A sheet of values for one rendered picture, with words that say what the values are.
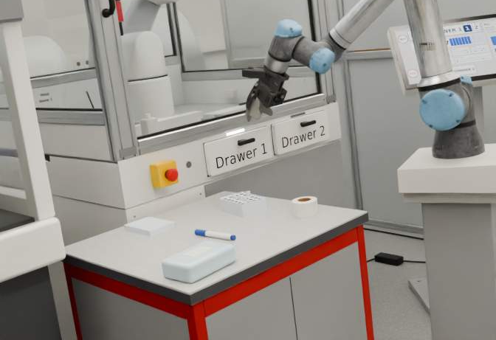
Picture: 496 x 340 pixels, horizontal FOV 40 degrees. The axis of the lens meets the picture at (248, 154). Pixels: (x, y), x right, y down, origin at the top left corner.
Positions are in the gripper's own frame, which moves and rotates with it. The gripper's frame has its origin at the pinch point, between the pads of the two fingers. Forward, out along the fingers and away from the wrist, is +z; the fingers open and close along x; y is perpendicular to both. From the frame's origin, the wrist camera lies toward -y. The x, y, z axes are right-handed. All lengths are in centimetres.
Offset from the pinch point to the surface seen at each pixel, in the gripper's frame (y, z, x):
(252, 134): -1.2, 10.1, 5.1
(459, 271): 78, 7, 18
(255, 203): 30.5, 3.3, -25.1
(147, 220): 13, 16, -48
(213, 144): -1.4, 9.9, -12.4
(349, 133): -51, 89, 164
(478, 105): 29, -1, 103
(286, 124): -1.1, 10.1, 22.5
